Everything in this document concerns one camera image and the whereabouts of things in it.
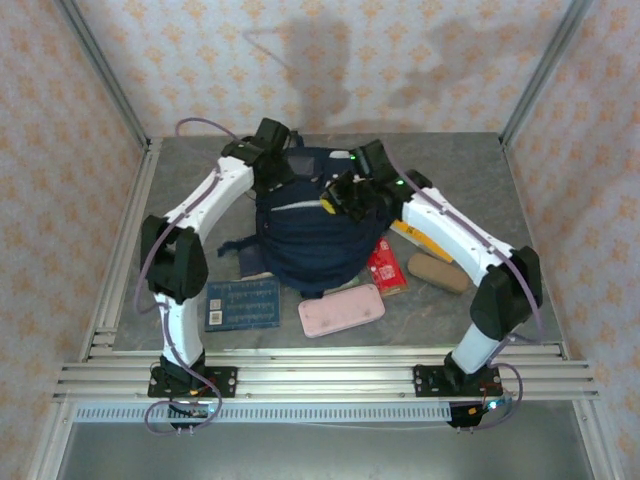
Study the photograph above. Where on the small circuit board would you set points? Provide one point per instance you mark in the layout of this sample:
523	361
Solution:
475	412
195	412

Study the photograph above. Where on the red printed packet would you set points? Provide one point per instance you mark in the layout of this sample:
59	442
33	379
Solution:
387	267

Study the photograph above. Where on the brown glasses case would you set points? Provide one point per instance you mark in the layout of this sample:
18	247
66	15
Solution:
440	272

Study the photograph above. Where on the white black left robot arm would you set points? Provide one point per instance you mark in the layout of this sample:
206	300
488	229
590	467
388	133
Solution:
225	195

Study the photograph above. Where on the blue book with QR codes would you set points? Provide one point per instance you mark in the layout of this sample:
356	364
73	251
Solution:
245	305

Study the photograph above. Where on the aluminium corner post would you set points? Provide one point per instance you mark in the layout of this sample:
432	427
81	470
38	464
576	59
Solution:
105	75
545	75

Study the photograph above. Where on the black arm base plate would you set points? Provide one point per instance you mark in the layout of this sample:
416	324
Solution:
227	382
425	382

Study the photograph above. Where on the navy notebook with yellow label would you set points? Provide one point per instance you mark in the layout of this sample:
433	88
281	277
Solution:
252	262

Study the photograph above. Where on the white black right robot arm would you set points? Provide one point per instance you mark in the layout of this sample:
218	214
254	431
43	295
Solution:
450	240

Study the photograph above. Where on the grey metal sheet panel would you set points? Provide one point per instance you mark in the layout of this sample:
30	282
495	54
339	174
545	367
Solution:
320	452

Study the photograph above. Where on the aluminium frame rail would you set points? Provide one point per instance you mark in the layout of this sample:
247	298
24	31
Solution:
325	380

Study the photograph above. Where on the navy blue backpack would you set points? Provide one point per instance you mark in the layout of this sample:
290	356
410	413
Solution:
310	235

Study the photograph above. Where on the aluminium side rail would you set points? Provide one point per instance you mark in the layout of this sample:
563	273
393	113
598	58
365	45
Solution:
125	240

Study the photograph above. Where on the pink pencil case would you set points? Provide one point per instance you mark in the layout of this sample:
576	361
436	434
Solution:
340	310

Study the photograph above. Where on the yellow cartoon book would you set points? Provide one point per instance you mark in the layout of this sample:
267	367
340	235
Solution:
425	242

